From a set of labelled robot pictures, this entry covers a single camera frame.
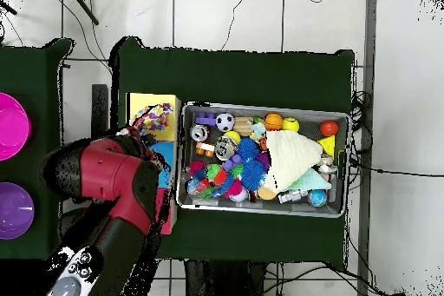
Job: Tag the long polka dot cloth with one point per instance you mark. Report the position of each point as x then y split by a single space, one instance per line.
156 117

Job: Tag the cream knitted cloth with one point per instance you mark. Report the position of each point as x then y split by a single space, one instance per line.
291 157

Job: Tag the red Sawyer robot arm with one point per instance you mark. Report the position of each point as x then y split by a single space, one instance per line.
104 178

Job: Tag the wooden box with three holes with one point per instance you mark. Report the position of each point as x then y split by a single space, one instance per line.
139 101

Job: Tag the clear mesh bin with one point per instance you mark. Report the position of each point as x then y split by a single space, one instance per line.
333 207

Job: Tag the crushed red drink can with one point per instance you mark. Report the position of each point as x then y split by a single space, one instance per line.
198 133

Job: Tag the black and white soccer ball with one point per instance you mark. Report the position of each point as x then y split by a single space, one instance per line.
225 122

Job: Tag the yellow tennis ball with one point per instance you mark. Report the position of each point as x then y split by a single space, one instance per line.
232 138

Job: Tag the blue spiky rubber ball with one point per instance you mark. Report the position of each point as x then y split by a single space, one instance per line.
253 176
248 149

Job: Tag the pink plastic bowl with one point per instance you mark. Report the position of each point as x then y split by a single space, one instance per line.
12 126

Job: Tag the orange toy basketball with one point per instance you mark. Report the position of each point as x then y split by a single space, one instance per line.
273 121

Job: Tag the black rod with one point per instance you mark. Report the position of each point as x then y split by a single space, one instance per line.
82 4

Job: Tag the purple plastic bowl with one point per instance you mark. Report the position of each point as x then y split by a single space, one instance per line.
14 211

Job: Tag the yellow smiley ball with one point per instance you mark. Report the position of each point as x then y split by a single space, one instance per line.
291 124

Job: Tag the mint green cloth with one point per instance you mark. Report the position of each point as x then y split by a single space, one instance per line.
313 181

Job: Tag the yellow cheese wedge toy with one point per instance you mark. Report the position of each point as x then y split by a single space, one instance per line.
327 145

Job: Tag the red ball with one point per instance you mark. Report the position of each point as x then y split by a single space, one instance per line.
329 128

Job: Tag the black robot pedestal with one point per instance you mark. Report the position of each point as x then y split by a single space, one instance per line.
222 281

